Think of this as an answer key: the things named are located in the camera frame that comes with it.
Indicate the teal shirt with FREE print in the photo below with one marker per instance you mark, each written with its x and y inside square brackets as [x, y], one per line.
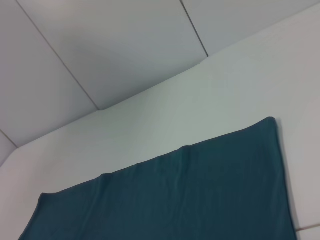
[187, 195]

